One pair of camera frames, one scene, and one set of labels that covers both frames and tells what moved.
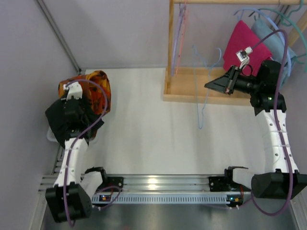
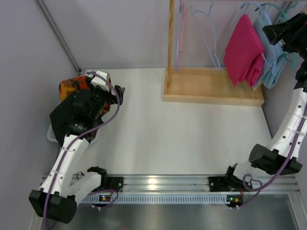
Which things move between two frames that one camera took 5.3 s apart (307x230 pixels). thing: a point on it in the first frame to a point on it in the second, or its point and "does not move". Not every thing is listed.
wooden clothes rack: (186, 85) does not move
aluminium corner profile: (59, 36) does not move
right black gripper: (231, 81) to (287, 39)
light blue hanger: (278, 28) to (267, 17)
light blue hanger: (209, 67) to (203, 37)
